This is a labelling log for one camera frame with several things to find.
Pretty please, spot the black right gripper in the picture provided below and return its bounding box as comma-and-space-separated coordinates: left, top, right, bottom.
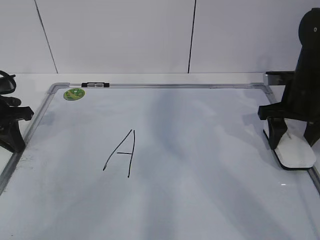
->
257, 67, 320, 150

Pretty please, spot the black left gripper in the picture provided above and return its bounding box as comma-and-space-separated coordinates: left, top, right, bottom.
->
0, 96, 34, 153

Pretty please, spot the white whiteboard eraser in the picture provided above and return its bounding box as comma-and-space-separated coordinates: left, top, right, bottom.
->
273, 119, 317, 170

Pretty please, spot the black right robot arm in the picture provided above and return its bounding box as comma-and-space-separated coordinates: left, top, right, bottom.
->
257, 7, 320, 150

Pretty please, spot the black board hanger clip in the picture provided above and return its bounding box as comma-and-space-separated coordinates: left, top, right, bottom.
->
81, 82, 110, 88

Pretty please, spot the white aluminium-framed whiteboard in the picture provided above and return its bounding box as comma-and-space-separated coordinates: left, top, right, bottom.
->
0, 85, 320, 240

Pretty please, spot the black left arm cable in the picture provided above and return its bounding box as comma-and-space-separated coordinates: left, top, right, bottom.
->
0, 70, 17, 96

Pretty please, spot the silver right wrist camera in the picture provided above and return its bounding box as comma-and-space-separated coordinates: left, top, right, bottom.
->
263, 71, 295, 86

